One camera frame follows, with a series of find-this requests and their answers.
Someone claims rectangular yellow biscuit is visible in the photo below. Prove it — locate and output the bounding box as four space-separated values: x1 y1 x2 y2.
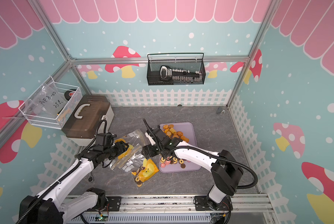
169 128 177 135

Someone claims black mesh wall basket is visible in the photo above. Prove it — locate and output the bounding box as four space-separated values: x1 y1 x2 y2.
146 53 206 85

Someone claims lilac plastic tray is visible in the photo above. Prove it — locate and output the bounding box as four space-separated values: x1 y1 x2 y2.
159 122 201 173

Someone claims black tape roll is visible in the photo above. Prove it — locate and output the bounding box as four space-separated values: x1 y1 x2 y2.
64 89 76 101

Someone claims white wire wall basket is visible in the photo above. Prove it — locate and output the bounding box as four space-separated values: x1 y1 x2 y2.
18 77 83 130

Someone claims small clear object in corner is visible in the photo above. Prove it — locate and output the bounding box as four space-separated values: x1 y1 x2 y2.
216 107 225 114

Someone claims clear labelled plastic bag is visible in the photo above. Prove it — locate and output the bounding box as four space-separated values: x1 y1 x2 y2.
33 82 67 119

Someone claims socket wrench set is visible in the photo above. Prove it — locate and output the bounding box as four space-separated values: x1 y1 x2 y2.
159 66 203 83

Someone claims aluminium front rail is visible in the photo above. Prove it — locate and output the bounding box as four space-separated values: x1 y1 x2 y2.
39 194 277 224

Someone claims brown lidded storage box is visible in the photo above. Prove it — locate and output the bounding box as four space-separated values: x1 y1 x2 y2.
62 95 114 147

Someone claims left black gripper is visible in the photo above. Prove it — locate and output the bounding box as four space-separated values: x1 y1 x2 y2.
103 140 129 160

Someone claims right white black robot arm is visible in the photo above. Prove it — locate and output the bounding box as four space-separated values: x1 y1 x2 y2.
142 119 258 207

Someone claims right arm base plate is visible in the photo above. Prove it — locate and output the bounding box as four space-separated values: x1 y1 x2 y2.
193 196 233 211

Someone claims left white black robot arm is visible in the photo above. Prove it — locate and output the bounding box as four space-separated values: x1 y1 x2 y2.
17 119 129 224

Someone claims ziploc bag with cookies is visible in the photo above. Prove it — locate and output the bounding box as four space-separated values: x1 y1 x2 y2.
123 155 159 187
110 144 141 170
115 129 149 147

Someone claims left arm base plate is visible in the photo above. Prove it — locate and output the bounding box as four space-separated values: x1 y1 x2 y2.
82 195 122 212

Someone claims pile of small ring cookies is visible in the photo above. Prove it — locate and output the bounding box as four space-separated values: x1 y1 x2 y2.
160 157 190 169

